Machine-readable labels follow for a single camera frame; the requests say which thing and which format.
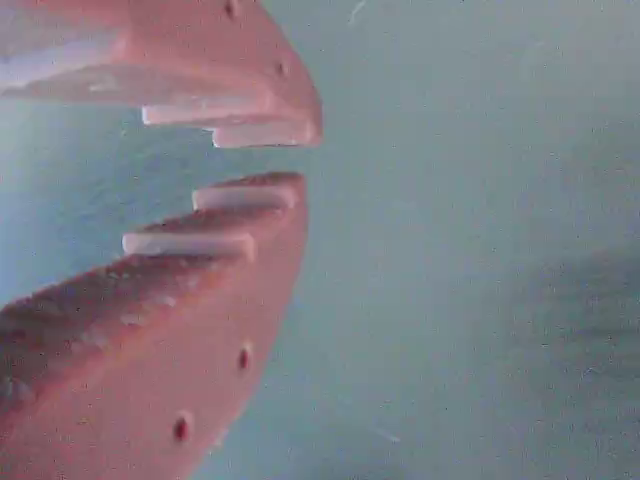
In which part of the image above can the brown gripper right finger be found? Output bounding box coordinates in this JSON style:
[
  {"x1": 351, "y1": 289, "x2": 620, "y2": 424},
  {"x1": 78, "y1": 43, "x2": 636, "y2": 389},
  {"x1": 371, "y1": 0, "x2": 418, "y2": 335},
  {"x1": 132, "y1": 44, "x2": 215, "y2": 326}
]
[{"x1": 0, "y1": 0, "x2": 323, "y2": 149}]

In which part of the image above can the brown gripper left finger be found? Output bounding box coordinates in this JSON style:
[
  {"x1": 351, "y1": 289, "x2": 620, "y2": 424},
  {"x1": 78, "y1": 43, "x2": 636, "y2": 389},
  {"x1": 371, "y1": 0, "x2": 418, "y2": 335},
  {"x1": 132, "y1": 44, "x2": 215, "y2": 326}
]
[{"x1": 0, "y1": 171, "x2": 307, "y2": 480}]

